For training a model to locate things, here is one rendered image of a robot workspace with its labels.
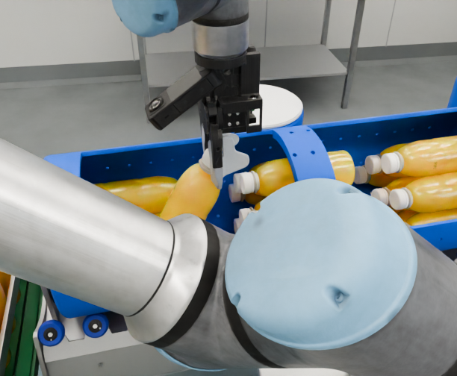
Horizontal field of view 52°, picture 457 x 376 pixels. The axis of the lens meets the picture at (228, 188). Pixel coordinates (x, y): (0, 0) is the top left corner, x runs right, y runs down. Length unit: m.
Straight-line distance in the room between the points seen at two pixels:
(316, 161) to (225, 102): 0.21
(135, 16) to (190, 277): 0.28
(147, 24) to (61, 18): 3.68
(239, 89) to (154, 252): 0.36
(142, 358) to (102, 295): 0.58
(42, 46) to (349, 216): 4.06
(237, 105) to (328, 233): 0.38
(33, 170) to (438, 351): 0.30
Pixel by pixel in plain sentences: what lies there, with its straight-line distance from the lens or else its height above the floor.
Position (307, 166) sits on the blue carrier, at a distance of 0.78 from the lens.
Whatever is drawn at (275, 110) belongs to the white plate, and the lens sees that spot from 1.34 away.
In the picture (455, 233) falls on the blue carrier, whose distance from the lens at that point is 0.94.
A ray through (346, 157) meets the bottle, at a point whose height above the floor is 1.19.
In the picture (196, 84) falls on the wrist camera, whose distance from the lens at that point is 0.64.
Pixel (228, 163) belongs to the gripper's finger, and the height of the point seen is 1.26.
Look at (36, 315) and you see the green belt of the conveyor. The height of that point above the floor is 0.89.
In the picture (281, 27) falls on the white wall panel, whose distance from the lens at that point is 4.30.
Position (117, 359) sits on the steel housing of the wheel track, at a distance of 0.93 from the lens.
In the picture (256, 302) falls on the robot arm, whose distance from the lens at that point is 0.31.
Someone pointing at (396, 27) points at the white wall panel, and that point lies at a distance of 4.70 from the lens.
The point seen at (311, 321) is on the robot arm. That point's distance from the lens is 0.28.
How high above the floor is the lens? 1.64
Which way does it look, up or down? 37 degrees down
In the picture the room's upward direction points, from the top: straight up
